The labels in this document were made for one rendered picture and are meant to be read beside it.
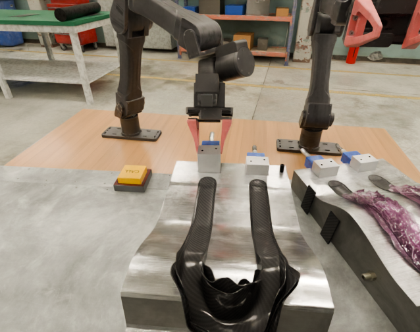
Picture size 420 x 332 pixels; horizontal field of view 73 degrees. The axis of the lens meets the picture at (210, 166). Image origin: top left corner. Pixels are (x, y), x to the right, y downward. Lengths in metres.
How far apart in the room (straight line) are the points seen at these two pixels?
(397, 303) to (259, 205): 0.26
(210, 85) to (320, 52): 0.45
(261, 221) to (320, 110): 0.44
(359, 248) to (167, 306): 0.35
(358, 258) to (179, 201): 0.35
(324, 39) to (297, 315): 0.73
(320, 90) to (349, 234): 0.44
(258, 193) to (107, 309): 0.35
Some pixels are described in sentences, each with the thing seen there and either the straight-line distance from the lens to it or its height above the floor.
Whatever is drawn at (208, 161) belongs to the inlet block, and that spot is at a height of 0.92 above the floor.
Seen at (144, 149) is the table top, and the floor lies 0.80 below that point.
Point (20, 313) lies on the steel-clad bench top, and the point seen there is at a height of 0.80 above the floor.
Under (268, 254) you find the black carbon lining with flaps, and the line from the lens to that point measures 0.45.
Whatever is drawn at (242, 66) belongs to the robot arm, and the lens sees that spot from 0.59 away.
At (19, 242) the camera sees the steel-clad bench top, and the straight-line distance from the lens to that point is 0.72.
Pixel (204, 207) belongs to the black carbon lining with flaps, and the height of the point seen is 0.88.
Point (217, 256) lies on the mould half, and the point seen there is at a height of 0.93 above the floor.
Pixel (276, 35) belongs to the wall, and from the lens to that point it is 5.91.
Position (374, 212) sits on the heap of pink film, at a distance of 0.60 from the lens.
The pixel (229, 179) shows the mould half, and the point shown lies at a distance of 0.62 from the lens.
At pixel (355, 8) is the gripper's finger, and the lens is 0.53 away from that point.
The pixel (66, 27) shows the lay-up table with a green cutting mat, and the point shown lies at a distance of 3.56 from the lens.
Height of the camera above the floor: 1.26
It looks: 33 degrees down
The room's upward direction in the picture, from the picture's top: straight up
